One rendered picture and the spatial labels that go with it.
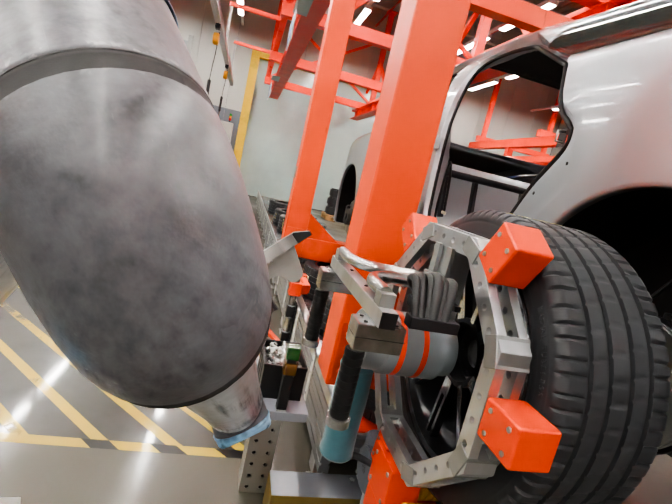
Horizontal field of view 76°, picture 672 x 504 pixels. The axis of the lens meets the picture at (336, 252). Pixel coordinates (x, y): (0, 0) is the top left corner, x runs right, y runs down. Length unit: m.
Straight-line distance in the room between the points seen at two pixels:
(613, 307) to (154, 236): 0.79
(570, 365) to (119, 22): 0.73
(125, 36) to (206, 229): 0.09
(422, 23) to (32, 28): 1.22
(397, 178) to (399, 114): 0.18
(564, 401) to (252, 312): 0.63
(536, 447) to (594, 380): 0.15
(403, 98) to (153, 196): 1.18
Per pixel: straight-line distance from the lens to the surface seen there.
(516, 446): 0.73
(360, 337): 0.73
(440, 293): 0.76
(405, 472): 1.04
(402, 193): 1.33
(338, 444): 1.17
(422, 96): 1.35
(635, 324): 0.90
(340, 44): 3.33
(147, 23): 0.25
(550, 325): 0.80
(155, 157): 0.19
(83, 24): 0.24
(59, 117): 0.20
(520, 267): 0.79
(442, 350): 0.95
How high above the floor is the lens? 1.17
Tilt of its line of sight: 10 degrees down
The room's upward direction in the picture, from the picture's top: 13 degrees clockwise
